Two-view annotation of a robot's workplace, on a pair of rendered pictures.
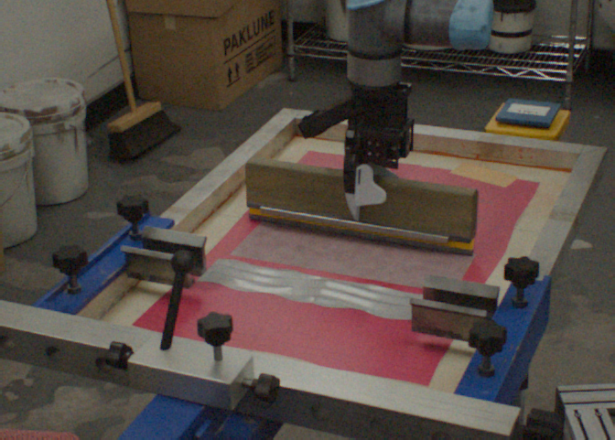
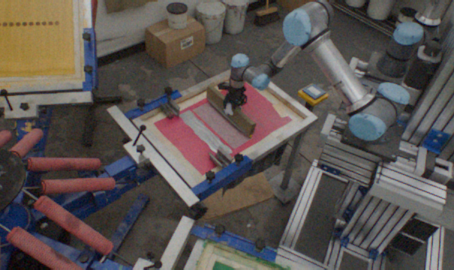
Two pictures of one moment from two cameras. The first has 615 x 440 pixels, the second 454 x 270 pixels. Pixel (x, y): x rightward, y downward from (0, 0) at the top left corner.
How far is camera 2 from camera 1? 0.86 m
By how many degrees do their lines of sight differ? 26
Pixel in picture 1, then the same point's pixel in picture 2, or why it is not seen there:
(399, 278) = (225, 137)
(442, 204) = (245, 123)
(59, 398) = not seen: hidden behind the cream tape
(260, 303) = (186, 130)
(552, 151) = (302, 112)
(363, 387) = (171, 175)
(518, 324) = (231, 170)
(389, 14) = (238, 71)
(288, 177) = (214, 95)
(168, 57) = not seen: outside the picture
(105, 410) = not seen: hidden behind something
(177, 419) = (126, 164)
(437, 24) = (249, 80)
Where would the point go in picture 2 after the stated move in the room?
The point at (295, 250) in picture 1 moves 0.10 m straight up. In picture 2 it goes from (208, 115) to (209, 101)
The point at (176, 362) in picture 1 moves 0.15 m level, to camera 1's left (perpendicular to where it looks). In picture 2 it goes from (132, 151) to (103, 138)
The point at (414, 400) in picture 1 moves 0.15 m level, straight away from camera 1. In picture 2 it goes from (178, 185) to (199, 162)
